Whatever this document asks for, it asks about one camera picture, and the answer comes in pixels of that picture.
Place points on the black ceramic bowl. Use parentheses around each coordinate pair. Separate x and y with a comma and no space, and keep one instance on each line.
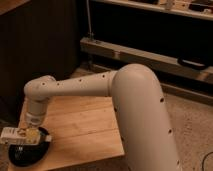
(27,155)

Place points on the grey metal beam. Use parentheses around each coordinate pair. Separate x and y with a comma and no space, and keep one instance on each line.
(155,61)

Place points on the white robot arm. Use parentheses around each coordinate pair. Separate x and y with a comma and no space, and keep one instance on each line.
(143,121)

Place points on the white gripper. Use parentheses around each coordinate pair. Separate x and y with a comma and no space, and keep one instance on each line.
(32,135)

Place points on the wooden table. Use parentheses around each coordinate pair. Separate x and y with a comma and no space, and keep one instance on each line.
(83,129)

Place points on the vertical metal pole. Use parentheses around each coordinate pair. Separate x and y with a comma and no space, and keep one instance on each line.
(90,32)

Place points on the wooden shelf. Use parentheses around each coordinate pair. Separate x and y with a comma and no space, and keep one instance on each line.
(176,7)

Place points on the small white bottle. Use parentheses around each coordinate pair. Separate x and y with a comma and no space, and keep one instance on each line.
(9,135)

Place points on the black handle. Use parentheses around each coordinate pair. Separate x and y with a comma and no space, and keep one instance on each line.
(194,65)

